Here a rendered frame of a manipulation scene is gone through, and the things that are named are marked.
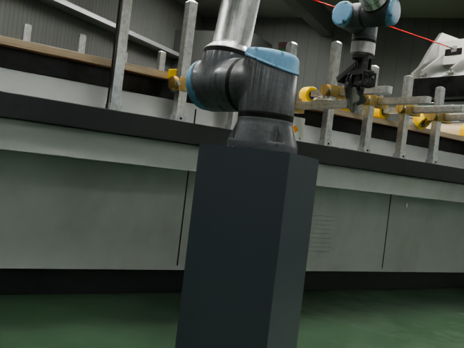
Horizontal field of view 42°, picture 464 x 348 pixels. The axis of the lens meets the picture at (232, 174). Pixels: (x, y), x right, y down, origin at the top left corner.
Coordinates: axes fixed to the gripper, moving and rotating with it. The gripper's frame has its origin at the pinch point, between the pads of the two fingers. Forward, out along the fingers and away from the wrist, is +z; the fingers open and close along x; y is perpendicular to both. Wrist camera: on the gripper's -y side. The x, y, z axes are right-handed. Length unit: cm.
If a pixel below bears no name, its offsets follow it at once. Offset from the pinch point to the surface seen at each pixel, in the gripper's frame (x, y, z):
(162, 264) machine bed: -42, -55, 70
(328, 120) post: 19.9, -33.4, 1.3
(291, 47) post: -5.8, -33.4, -25.3
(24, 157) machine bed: -103, -55, 33
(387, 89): 23.5, -5.1, -11.9
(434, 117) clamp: 91, -33, -11
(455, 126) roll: 226, -118, -26
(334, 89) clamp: 20.6, -32.6, -12.6
